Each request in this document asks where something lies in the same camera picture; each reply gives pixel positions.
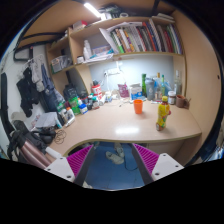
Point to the dark hanging clothes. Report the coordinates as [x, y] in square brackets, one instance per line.
[31, 86]

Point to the orange plastic cup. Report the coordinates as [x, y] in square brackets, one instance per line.
[138, 107]

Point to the magenta snack pouch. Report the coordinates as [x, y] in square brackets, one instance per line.
[123, 90]

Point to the yellow-labelled drink bottle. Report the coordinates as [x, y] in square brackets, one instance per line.
[163, 115]

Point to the grey slipper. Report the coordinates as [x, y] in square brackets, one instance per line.
[115, 157]
[119, 149]

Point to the tall green bottle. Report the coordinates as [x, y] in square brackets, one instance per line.
[144, 85]

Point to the clear blue plastic bag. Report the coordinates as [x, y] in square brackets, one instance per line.
[166, 87]

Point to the yellow-capped clear bottle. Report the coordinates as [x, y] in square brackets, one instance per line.
[158, 83]

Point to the white paper stack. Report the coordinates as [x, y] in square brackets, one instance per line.
[47, 120]

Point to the brown ceramic mug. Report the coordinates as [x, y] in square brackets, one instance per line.
[180, 101]

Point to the ceiling light tube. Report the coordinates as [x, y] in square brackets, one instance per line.
[92, 9]

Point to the white desk lamp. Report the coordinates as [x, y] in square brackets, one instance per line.
[119, 63]

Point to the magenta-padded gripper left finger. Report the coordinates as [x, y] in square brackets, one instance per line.
[60, 166]

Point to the flat round red coaster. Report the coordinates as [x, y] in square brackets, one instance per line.
[169, 113]

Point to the grey shaker bottle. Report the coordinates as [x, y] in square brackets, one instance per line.
[150, 90]

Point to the wooden shelf unit with books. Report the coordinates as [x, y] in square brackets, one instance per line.
[140, 36]

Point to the green-capped clear bottle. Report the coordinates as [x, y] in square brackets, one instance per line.
[163, 85]

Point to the blue and white carton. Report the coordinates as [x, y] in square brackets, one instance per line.
[136, 92]

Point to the white power strip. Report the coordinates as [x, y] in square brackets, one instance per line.
[112, 71]

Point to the clear glass bottle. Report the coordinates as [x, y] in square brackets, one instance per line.
[178, 85]

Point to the green plastic bottle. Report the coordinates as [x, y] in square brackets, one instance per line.
[74, 106]

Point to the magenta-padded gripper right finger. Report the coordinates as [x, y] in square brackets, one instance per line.
[166, 165]

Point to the red and white canister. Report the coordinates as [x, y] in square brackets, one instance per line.
[96, 90]

